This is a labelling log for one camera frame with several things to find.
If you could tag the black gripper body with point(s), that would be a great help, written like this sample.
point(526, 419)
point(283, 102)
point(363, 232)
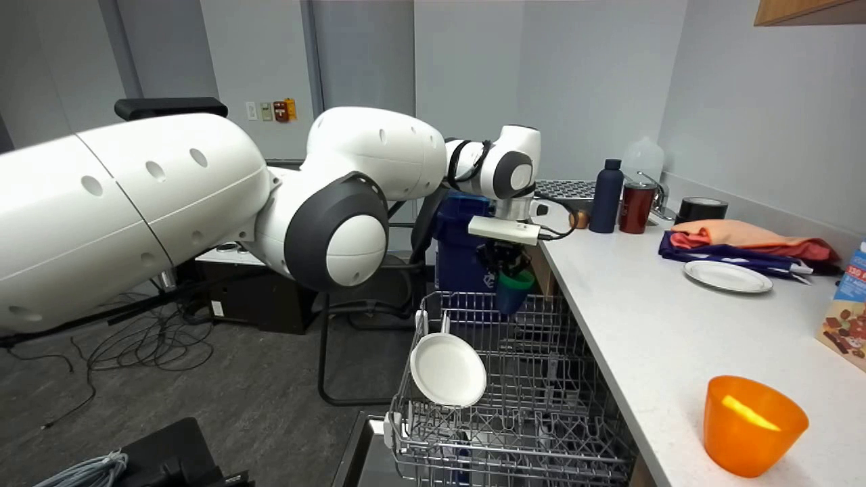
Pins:
point(513, 251)

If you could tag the black chair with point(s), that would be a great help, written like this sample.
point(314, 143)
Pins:
point(360, 395)

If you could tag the white round plate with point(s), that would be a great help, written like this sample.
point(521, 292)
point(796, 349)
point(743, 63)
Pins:
point(447, 368)

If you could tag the red yellow apple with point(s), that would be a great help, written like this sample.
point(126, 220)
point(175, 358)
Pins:
point(582, 220)

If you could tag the orange plastic cup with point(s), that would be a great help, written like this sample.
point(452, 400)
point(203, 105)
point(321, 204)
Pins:
point(754, 432)

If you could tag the black rectangular box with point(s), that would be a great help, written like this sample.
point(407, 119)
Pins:
point(172, 105)

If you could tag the wooden wall cabinet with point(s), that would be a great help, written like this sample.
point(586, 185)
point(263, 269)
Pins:
point(812, 9)

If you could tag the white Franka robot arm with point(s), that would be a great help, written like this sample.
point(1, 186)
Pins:
point(137, 207)

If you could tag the orange cloth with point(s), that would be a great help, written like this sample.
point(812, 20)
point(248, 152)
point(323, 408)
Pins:
point(748, 235)

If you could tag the small white plate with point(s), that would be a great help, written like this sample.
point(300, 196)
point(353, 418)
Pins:
point(725, 277)

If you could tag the clear plastic jug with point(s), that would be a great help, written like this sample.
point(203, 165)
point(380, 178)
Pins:
point(644, 163)

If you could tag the black round container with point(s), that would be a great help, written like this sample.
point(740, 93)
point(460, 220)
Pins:
point(702, 211)

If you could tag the green plastic cup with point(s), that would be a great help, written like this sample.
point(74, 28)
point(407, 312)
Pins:
point(516, 284)

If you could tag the dark blue bin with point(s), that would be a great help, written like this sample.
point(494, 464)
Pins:
point(460, 243)

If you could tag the navy water bottle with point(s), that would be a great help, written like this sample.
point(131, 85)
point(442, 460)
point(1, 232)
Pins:
point(608, 197)

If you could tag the red metal tumbler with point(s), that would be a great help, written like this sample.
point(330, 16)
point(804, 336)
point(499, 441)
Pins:
point(637, 208)

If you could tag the colourful toy food box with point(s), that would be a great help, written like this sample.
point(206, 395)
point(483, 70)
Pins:
point(847, 324)

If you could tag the black equipment case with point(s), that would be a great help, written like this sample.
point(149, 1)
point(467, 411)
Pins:
point(253, 297)

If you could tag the orange wall sign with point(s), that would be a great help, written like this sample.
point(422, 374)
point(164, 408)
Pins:
point(284, 108)

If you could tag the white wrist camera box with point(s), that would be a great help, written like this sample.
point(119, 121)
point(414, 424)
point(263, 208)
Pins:
point(501, 227)

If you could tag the dark blue cloth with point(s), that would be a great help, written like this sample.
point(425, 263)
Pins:
point(712, 254)

